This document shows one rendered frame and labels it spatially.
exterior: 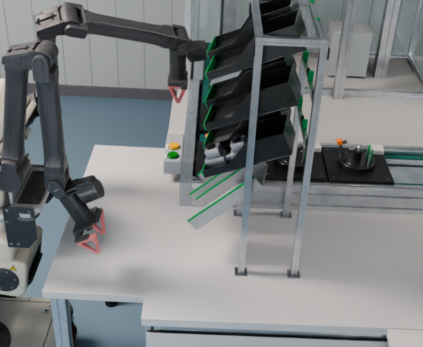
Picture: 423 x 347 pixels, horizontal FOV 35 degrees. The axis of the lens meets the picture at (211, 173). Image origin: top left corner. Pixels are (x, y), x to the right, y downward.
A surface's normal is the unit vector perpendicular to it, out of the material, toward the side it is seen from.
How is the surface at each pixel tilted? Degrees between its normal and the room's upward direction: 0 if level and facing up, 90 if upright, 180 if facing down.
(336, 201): 90
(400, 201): 90
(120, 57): 90
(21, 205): 0
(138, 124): 0
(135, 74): 90
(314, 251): 0
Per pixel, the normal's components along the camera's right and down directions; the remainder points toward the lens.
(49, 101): 0.02, 0.54
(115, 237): 0.04, -0.84
